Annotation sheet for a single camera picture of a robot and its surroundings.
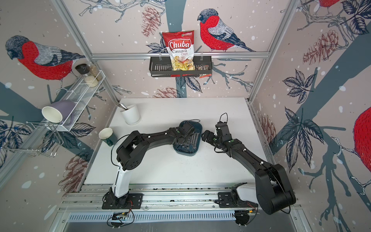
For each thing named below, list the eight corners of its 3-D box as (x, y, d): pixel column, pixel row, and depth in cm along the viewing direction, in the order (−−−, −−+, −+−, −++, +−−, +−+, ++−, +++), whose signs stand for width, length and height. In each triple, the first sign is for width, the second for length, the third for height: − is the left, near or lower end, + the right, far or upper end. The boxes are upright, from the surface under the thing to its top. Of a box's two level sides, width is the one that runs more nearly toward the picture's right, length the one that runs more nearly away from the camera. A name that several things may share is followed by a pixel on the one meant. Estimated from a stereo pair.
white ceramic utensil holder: (129, 127, 106) (121, 113, 93) (128, 122, 109) (120, 107, 96) (142, 122, 108) (135, 108, 95) (140, 117, 111) (134, 103, 99)
